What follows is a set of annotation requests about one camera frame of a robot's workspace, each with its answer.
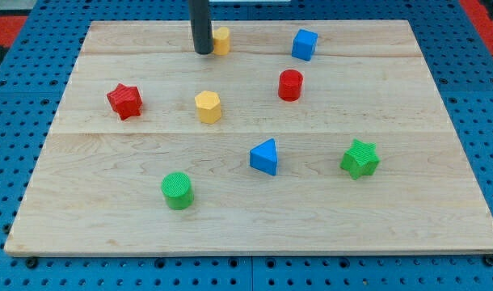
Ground blue triangle block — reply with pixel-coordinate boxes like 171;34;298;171
250;138;278;175

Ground green cylinder block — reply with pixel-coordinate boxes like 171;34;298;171
161;172;194;210

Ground blue cube block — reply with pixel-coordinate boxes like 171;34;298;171
291;29;318;61

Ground yellow hexagon block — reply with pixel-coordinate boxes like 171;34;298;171
195;91;221;124

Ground red cylinder block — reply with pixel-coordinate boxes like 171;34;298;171
278;70;304;102

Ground green star block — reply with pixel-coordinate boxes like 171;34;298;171
339;139;380;179

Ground light wooden board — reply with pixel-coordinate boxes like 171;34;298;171
5;20;493;257

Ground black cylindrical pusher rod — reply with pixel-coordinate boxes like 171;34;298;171
188;0;213;55

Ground red star block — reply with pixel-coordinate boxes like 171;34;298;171
107;83;142;120

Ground yellow block behind rod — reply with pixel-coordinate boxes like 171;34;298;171
213;27;230;56

